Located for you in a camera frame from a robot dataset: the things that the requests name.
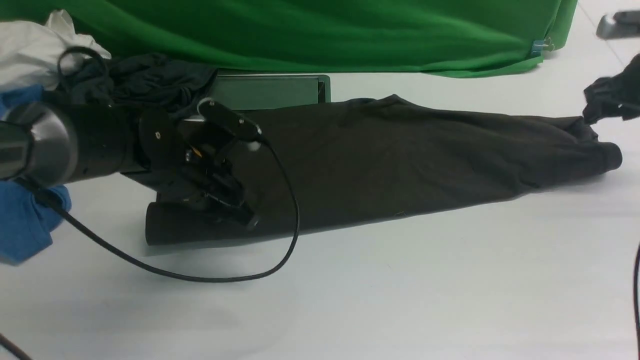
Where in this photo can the white crumpled garment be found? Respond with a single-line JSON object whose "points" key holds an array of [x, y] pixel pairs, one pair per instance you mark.
{"points": [[29, 51]]}

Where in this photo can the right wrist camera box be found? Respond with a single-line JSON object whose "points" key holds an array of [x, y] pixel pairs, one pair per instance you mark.
{"points": [[619, 25]]}

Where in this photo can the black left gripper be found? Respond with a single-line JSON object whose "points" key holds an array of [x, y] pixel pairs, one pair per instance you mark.
{"points": [[179, 173]]}

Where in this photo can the dark gray long-sleeve top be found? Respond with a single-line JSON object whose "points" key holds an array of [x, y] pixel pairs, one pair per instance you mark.
{"points": [[369, 160]]}

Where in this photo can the green backdrop cloth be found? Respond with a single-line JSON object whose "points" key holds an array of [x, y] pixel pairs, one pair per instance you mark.
{"points": [[452, 38]]}

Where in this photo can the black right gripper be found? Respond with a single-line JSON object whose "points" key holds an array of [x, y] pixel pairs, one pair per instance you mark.
{"points": [[614, 96]]}

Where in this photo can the blue binder clip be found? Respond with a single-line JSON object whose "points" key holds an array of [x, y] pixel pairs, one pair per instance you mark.
{"points": [[540, 47]]}

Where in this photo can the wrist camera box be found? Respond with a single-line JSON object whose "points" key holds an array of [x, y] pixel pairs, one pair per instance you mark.
{"points": [[239, 127], [619, 25]]}

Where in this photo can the dark teal crumpled garment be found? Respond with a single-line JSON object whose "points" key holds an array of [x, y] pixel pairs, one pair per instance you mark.
{"points": [[147, 81]]}

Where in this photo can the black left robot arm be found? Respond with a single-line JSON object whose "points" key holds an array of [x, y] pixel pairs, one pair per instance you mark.
{"points": [[50, 145]]}

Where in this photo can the blue crumpled garment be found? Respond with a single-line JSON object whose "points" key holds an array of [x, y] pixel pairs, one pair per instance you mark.
{"points": [[25, 223]]}

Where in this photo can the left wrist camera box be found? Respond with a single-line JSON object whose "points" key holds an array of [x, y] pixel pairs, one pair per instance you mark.
{"points": [[239, 127]]}

